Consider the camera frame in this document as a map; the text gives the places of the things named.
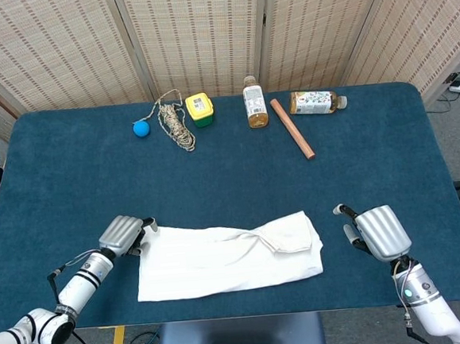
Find right arm wrist cable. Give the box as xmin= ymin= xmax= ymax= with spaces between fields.
xmin=390 ymin=258 xmax=431 ymax=344

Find arm wrist cable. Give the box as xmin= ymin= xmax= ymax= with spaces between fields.
xmin=390 ymin=258 xmax=431 ymax=344
xmin=44 ymin=249 xmax=106 ymax=311

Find tea bottle with white label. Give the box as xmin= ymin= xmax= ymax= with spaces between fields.
xmin=241 ymin=74 xmax=270 ymax=130

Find green container with yellow lid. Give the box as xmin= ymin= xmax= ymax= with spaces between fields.
xmin=184 ymin=92 xmax=217 ymax=130

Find brown wooden rod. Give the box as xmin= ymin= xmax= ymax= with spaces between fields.
xmin=269 ymin=95 xmax=317 ymax=163

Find blue table cover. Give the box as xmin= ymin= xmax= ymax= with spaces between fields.
xmin=0 ymin=76 xmax=460 ymax=338

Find beige braided rope bundle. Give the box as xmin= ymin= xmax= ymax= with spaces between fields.
xmin=139 ymin=87 xmax=197 ymax=157

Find tea bottle with floral label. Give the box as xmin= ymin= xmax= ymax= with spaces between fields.
xmin=288 ymin=87 xmax=350 ymax=117

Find left arm wrist cable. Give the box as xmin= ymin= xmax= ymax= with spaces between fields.
xmin=44 ymin=249 xmax=106 ymax=311

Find white T-shirt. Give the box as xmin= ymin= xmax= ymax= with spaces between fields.
xmin=131 ymin=209 xmax=327 ymax=303

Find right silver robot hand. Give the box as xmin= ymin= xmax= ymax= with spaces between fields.
xmin=331 ymin=199 xmax=414 ymax=267

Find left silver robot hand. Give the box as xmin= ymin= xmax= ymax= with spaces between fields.
xmin=96 ymin=212 xmax=160 ymax=260

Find blue ball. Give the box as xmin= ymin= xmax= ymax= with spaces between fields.
xmin=132 ymin=119 xmax=152 ymax=139

